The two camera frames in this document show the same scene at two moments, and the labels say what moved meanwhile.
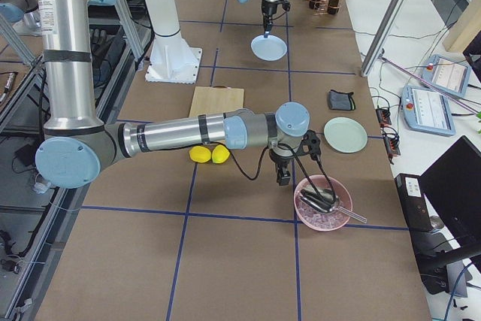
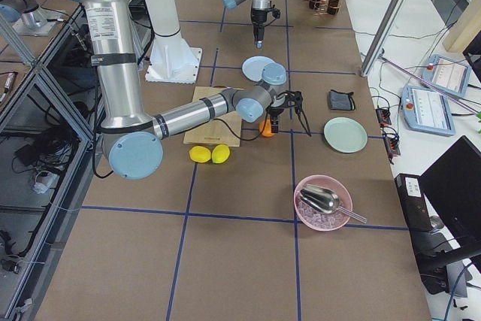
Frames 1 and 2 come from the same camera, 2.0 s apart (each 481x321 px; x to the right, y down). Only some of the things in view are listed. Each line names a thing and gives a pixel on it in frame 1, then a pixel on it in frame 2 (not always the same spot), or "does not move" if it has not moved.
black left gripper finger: [265, 22] -> [256, 37]
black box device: [413, 201] does not move
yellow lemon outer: [200, 154] does not move
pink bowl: [319, 220] does not move
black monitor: [453, 183] does not move
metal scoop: [326, 201] does not move
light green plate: [345, 134] does not move
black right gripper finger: [284, 177] -> [274, 124]
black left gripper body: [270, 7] -> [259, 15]
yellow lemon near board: [219, 153] does not move
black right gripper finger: [279, 174] -> [266, 120]
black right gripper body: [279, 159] -> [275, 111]
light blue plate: [272, 48] -> [253, 65]
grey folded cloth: [341, 101] does not move
